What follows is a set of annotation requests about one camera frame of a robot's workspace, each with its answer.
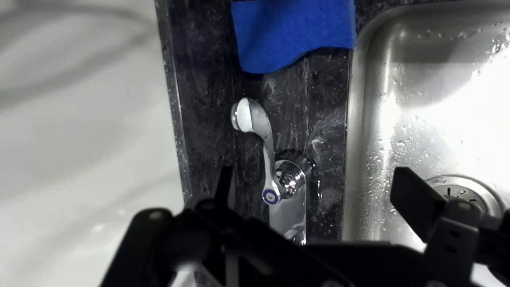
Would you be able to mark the stainless steel sink basin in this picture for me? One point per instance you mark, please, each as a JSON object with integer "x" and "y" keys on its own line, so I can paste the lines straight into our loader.
{"x": 424, "y": 105}

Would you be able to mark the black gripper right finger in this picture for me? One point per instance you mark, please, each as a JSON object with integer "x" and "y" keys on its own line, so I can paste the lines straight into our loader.
{"x": 419, "y": 199}

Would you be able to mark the round metal sink drain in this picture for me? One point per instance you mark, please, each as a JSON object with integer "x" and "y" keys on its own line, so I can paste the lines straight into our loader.
{"x": 470, "y": 191}

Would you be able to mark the blue cloth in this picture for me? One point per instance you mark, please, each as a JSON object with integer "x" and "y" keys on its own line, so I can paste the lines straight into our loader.
{"x": 292, "y": 31}

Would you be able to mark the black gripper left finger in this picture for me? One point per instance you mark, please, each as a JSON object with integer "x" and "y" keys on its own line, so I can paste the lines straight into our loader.
{"x": 225, "y": 184}

